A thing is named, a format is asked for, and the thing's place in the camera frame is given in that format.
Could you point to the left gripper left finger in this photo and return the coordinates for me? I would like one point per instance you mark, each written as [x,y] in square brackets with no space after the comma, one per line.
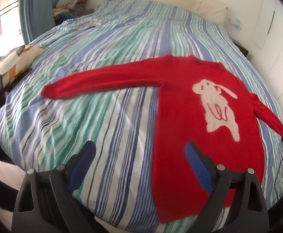
[45,202]

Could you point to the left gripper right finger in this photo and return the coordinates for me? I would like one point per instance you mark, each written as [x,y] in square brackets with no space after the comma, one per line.
[248,211]

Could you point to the pile of clothes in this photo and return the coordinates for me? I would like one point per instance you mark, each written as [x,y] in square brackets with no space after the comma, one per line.
[68,9]

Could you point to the striped blue green bedspread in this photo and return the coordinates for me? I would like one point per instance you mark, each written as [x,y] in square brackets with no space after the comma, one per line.
[40,133]

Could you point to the dark wooden nightstand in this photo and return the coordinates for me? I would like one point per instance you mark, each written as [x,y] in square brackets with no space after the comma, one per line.
[243,50]

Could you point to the blue curtain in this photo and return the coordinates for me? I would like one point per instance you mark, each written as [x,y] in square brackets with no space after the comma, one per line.
[36,18]

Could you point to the patterned cushion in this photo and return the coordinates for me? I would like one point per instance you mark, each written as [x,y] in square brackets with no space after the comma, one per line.
[17,61]

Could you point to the red sweater with white rabbit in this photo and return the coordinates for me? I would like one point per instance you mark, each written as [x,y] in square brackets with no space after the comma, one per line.
[198,101]

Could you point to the wall socket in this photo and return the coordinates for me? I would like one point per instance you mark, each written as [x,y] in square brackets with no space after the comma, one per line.
[236,23]

